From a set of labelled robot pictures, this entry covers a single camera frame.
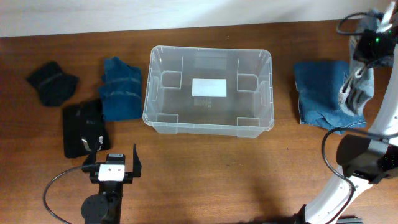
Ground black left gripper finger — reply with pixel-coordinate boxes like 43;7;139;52
83;142;97;166
132;144;142;178

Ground light grey jeans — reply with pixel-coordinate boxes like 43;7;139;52
336;9;394;116

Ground blue jeans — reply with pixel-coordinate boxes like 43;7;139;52
294;60;366;130

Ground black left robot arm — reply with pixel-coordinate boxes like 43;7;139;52
81;146;142;224

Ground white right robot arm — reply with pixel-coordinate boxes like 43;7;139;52
291;1;397;223

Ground large black folded garment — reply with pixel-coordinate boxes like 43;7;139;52
62;99;111;159

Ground teal blue folded garment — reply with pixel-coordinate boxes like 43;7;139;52
98;57;142;121

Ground small black folded garment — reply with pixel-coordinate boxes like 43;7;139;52
26;61;79;107

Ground clear plastic storage bin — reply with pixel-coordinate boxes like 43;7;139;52
142;45;275;138

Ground white label in bin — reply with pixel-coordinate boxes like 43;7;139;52
192;78;227;97

